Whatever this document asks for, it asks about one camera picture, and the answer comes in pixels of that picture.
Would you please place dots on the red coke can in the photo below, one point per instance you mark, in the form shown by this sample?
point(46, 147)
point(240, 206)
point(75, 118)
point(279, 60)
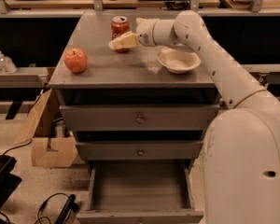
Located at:
point(119, 26)

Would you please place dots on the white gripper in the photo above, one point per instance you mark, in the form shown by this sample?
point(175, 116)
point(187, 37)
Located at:
point(145, 32)

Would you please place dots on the cardboard box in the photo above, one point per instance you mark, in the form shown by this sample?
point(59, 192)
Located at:
point(47, 150)

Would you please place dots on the black chair base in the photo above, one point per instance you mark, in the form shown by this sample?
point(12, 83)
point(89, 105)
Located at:
point(8, 181)

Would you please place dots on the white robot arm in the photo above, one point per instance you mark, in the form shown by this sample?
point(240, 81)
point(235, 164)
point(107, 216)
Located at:
point(241, 148)

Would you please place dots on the clear sanitizer bottle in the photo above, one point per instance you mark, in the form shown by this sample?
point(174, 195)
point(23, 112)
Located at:
point(6, 64)

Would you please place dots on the grey drawer cabinet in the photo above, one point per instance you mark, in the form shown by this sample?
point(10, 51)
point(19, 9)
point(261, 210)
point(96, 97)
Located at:
point(132, 78)

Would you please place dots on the bottom grey drawer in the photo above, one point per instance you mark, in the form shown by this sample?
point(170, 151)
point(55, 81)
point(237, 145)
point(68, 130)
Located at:
point(140, 192)

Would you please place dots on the white paper bowl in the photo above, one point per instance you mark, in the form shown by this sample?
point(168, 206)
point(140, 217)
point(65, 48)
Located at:
point(177, 61)

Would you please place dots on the top grey drawer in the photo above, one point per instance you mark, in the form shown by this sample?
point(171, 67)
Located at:
point(90, 118)

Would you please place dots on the red apple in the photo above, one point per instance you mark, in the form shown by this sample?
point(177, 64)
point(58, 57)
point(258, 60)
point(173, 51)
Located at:
point(76, 60)

